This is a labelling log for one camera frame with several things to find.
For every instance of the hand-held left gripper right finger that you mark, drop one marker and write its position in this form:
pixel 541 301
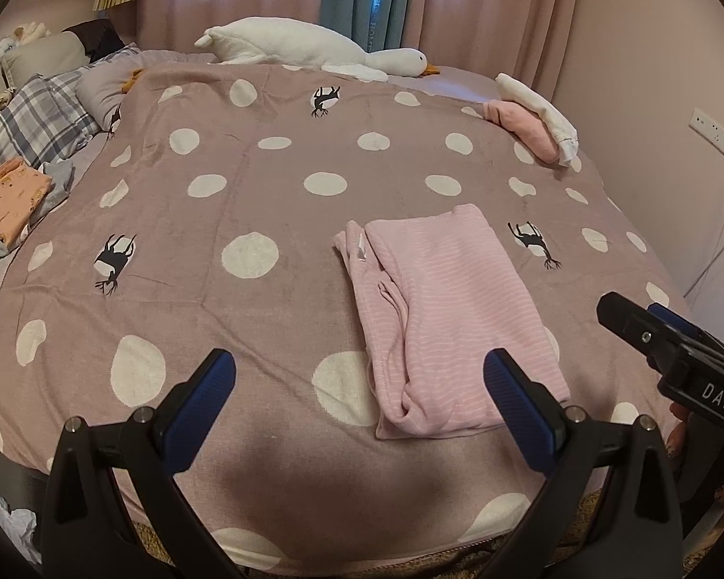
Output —
pixel 522 422

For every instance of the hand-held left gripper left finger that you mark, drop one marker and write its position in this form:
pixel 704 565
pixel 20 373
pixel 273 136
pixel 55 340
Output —
pixel 202 416

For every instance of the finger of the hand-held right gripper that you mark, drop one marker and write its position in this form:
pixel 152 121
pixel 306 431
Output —
pixel 682 322
pixel 636 332

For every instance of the pink striped top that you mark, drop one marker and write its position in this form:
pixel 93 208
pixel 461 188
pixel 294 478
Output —
pixel 446 301

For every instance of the person's right hand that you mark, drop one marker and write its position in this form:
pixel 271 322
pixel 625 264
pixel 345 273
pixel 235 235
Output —
pixel 679 434

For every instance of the crumpled white tissue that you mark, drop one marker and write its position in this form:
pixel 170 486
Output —
pixel 18 525

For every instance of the folded pink garment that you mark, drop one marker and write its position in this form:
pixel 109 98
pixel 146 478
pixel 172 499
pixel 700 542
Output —
pixel 525 126

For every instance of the polka dot blanket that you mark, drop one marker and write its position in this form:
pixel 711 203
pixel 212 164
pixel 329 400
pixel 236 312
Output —
pixel 277 193

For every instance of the folded white garment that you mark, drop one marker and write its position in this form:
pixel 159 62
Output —
pixel 543 105

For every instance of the grey garment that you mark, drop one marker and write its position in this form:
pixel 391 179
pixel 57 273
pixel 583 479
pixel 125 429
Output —
pixel 60 184

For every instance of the folded orange garment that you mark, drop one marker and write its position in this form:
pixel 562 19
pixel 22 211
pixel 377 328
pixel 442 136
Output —
pixel 9 193

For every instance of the plaid pillow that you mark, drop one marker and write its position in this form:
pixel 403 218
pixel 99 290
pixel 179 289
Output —
pixel 42 114

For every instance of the lilac pillow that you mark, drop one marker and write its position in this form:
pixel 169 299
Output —
pixel 102 87

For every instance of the white goose plush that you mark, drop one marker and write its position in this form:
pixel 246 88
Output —
pixel 289 42

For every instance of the dark brown pillow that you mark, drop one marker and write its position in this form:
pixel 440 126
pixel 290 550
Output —
pixel 96 39

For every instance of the plush toys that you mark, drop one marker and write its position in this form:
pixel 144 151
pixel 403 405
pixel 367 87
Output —
pixel 12 39

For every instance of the white wall socket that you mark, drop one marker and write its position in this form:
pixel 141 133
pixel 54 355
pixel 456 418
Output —
pixel 718 132

